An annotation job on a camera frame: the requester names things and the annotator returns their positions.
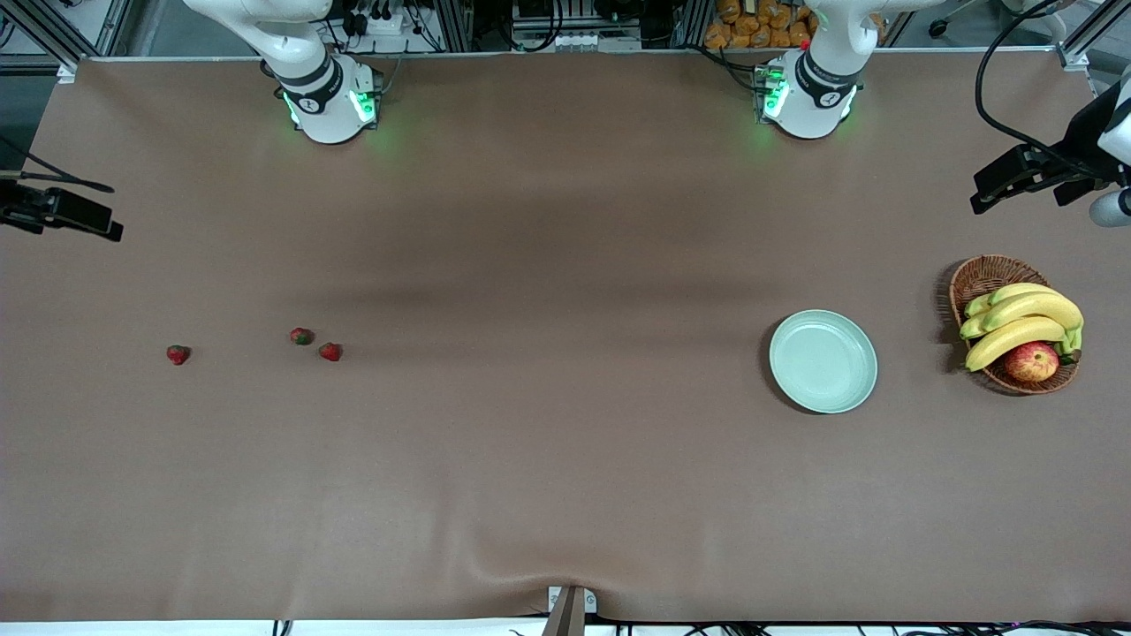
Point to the aluminium frame post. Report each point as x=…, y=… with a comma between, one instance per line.
x=452, y=22
x=695, y=22

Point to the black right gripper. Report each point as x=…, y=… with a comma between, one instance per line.
x=19, y=206

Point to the pale green round plate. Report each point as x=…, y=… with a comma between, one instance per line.
x=822, y=362

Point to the red apple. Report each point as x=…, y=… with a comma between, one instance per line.
x=1032, y=362

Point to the white power strip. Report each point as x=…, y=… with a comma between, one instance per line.
x=389, y=25

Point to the pile of orange buns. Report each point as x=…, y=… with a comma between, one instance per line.
x=751, y=26

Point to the aluminium corner strut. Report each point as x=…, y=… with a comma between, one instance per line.
x=1082, y=44
x=49, y=40

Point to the red strawberry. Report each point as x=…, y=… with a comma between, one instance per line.
x=178, y=354
x=330, y=352
x=301, y=336

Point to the greenish banana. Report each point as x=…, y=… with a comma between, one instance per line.
x=977, y=306
x=972, y=328

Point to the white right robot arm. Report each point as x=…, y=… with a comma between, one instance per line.
x=327, y=115

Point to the white terminal block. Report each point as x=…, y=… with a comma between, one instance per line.
x=576, y=41

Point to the yellow banana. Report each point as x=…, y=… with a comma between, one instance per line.
x=1047, y=307
x=1007, y=340
x=1025, y=290

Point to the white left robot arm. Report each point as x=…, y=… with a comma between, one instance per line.
x=813, y=97

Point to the brown wicker basket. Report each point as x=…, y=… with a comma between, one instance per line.
x=976, y=278

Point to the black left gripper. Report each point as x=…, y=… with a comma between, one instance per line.
x=1080, y=134

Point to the table cloth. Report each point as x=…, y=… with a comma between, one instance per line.
x=565, y=442

